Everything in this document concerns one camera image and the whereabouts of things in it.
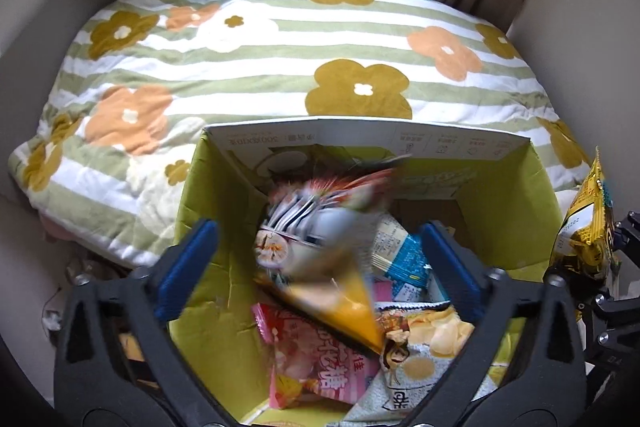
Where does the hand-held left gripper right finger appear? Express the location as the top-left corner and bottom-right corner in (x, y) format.
(400, 222), (588, 427)

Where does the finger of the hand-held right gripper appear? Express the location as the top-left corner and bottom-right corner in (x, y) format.
(580, 289), (640, 360)
(607, 209), (640, 269)

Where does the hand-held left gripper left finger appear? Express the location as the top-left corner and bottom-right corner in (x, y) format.
(52, 218), (236, 427)

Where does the yellow and black snack packet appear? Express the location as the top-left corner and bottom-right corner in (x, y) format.
(546, 146), (623, 324)

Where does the blue and white snack packet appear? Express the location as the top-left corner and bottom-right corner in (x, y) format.
(367, 213), (435, 304)

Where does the yellow cardboard box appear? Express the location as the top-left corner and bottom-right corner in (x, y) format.
(167, 118), (573, 427)

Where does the pale potato chip packet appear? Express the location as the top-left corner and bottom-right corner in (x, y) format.
(342, 299), (501, 427)

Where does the orange and white snack packet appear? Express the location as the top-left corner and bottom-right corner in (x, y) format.
(251, 164), (403, 354)

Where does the pink candy packet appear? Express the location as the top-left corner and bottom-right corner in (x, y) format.
(251, 301), (383, 412)

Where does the pink pillow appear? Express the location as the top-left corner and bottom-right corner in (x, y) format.
(40, 213), (133, 269)

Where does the floral striped blanket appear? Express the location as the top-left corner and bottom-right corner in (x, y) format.
(7, 0), (601, 270)

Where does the grey bed headboard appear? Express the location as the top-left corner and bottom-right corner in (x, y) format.
(0, 0), (123, 118)

